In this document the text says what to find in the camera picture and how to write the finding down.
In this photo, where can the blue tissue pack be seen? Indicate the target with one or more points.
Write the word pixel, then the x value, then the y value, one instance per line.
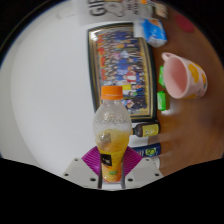
pixel 155 32

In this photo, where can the orange juice bottle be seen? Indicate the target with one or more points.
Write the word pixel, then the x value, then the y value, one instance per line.
pixel 111 140

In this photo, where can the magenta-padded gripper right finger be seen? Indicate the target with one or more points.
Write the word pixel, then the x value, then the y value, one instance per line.
pixel 135 166

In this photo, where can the white printed paper bag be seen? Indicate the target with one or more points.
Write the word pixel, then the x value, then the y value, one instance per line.
pixel 110 11

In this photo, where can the framed group picture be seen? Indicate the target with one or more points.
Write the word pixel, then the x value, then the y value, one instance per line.
pixel 121 63

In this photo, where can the pink mug with yellow dots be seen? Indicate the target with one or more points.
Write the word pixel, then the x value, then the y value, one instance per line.
pixel 185 78

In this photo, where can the amber pump bottle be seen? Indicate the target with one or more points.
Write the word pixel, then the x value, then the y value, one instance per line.
pixel 147 129

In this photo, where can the dark blue pump bottle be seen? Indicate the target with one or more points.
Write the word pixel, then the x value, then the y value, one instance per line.
pixel 150 150

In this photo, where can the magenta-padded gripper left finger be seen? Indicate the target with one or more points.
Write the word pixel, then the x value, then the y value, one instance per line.
pixel 87 166

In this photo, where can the green soap bar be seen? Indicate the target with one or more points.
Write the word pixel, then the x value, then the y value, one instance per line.
pixel 162 101
pixel 162 76

